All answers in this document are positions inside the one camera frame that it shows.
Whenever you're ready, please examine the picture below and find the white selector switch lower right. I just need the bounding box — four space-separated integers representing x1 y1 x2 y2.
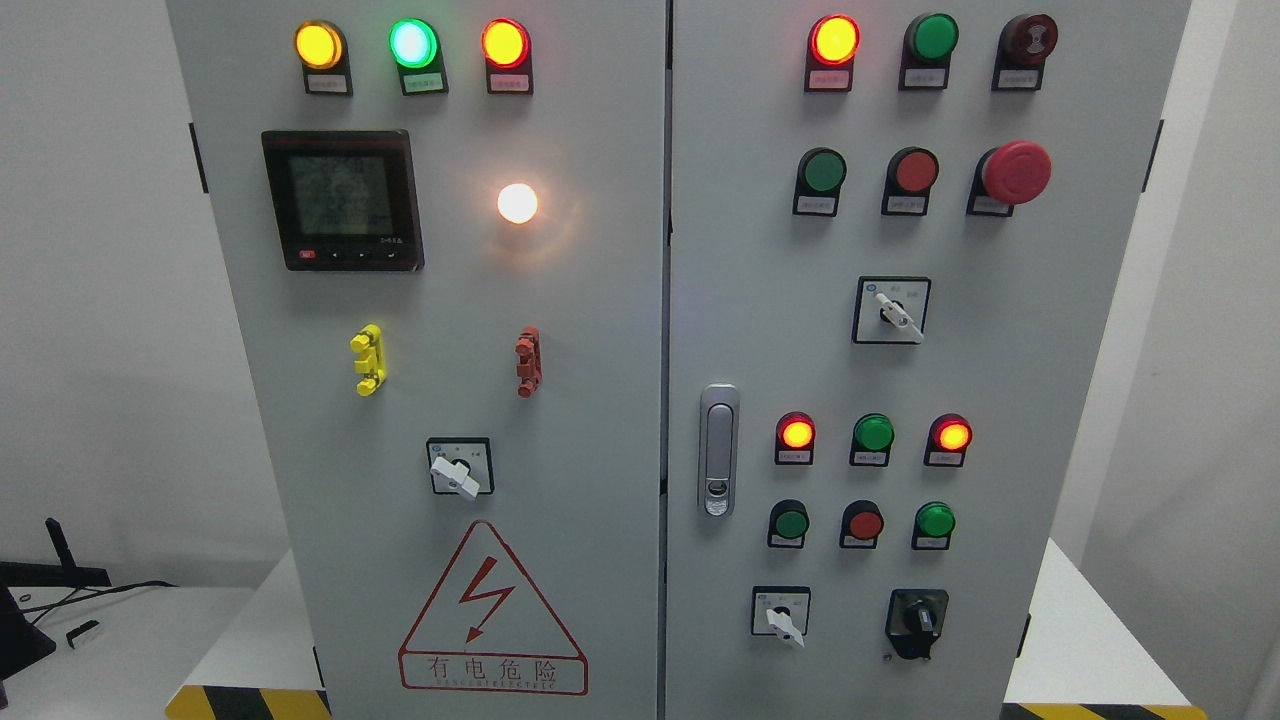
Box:
751 585 812 650

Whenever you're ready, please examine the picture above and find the green lit indicator light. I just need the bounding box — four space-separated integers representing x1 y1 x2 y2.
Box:
388 17 449 96

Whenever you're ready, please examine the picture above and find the white selector switch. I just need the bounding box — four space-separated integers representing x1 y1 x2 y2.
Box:
852 275 932 345
751 585 812 650

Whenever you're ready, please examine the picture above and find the small black white device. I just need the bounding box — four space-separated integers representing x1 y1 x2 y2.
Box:
65 619 101 650

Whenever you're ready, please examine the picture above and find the red push button upper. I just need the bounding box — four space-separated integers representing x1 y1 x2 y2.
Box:
881 146 940 217

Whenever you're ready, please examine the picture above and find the red push button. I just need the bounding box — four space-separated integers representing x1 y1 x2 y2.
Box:
838 498 884 550
881 146 940 217

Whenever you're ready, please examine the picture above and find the dark red buzzer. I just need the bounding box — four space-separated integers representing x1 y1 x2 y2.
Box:
991 13 1059 92

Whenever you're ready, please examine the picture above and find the red push button lower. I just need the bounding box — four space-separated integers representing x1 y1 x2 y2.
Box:
838 498 884 550

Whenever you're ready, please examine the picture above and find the red high voltage warning sticker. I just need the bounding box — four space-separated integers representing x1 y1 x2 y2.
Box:
398 520 589 696

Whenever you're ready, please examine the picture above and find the red lit indicator left door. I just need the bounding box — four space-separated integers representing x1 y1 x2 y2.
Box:
481 17 532 95

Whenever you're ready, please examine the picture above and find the white glowing lamp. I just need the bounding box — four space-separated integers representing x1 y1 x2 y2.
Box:
495 182 540 225

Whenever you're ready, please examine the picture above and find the green push button upper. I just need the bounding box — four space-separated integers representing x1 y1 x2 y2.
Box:
792 147 847 217

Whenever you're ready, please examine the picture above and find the red terminal clip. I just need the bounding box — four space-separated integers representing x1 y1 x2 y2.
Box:
515 325 543 398

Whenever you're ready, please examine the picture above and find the red emergency stop mushroom button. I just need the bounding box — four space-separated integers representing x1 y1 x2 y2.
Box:
966 140 1053 218

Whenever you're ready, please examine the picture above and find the black cable on table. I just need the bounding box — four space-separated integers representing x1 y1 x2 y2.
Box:
20 580 179 626

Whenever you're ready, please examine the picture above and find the yellow terminal clip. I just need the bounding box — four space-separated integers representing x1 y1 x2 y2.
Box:
349 323 387 397

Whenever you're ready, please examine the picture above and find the green push button lower left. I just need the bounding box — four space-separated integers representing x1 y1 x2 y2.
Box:
765 498 810 550

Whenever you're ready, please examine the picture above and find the green unlit indicator right top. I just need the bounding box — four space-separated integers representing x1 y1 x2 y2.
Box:
899 12 959 91

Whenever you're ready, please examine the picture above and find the green indicator lower right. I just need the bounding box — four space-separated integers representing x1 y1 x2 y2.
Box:
911 501 957 550

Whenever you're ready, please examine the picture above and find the red lit indicator middle left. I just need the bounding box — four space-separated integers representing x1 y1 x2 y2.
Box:
774 411 817 465

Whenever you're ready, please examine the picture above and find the black digital power meter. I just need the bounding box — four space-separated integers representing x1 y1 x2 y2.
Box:
261 129 425 272

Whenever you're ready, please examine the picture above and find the white selector switch upper right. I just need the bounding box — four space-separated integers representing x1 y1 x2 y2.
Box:
852 275 932 345

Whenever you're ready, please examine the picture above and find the black stand at left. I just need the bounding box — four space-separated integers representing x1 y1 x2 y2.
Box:
1 518 111 680

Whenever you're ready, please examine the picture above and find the red lit indicator right top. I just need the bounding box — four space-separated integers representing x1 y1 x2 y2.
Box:
804 14 861 94

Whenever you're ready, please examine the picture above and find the white selector switch left door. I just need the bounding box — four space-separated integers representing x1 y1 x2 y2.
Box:
425 436 495 501

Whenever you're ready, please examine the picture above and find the grey electrical control cabinet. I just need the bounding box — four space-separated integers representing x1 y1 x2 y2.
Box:
166 1 1190 719

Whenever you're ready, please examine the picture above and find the green indicator middle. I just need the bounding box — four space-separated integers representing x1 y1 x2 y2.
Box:
849 413 895 468

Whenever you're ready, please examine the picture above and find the silver door latch handle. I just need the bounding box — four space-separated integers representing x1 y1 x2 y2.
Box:
698 383 740 518

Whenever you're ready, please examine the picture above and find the red indicator middle right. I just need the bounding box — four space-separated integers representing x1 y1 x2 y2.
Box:
923 413 973 468

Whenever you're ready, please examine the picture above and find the red lit indicator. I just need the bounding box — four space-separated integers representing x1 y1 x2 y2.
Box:
774 411 817 465
804 14 861 94

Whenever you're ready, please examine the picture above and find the green push button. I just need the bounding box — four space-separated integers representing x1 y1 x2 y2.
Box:
792 147 847 217
765 498 810 550

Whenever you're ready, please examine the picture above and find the black rotary knob switch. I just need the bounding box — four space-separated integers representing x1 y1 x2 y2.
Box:
884 588 950 660

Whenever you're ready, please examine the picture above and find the yellow indicator light top left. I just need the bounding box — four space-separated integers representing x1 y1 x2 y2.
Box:
294 19 353 97

